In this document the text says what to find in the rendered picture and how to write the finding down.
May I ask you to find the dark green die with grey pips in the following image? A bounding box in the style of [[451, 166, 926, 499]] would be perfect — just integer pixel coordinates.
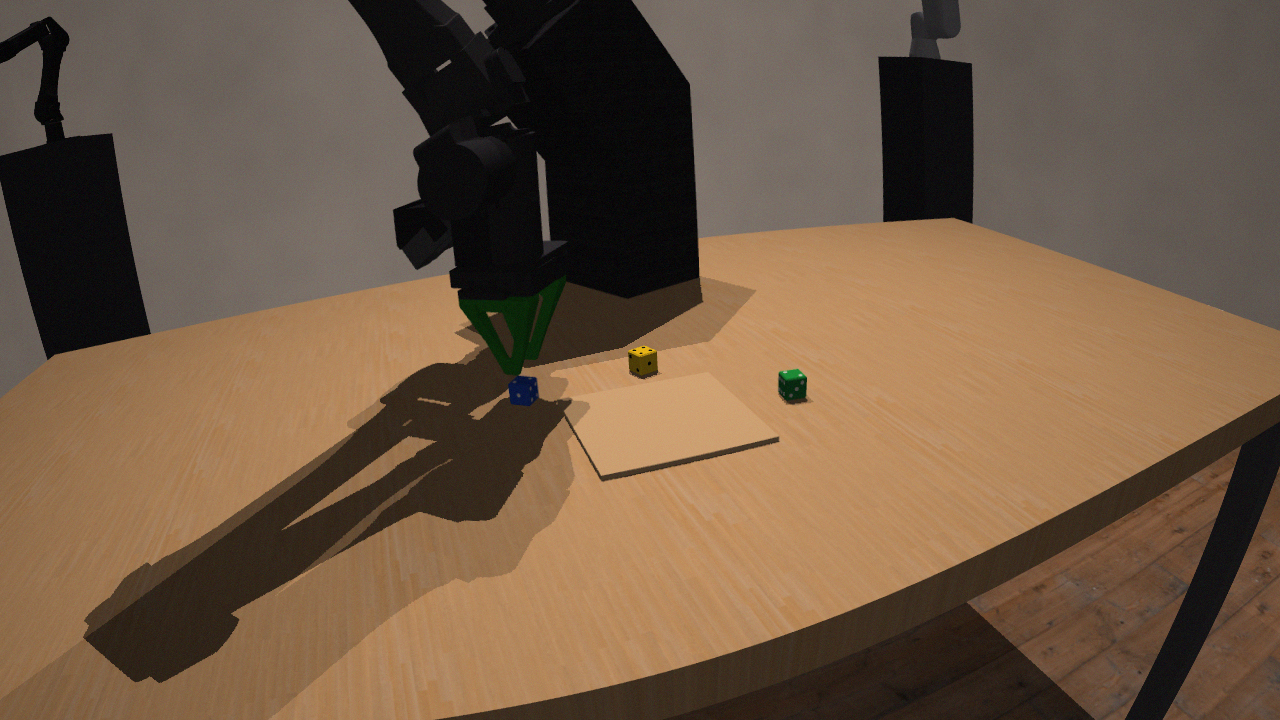
[[778, 369, 806, 401]]

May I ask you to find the blue die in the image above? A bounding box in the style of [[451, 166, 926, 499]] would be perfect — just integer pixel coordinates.
[[508, 375, 539, 406]]

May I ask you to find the yellow die with black pips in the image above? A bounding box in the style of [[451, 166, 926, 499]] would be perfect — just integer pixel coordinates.
[[628, 346, 658, 375]]

